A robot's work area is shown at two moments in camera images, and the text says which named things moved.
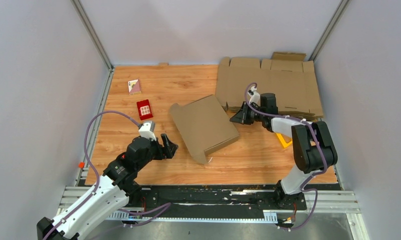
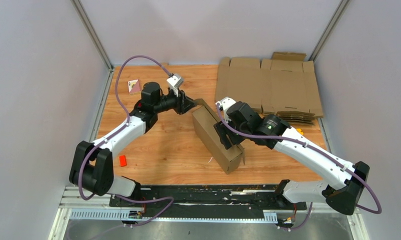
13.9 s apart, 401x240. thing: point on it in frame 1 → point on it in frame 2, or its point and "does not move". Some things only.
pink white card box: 134,87 does not move
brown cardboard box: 204,124 → 204,119
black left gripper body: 156,152 → 174,102
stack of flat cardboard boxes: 288,76 does not move
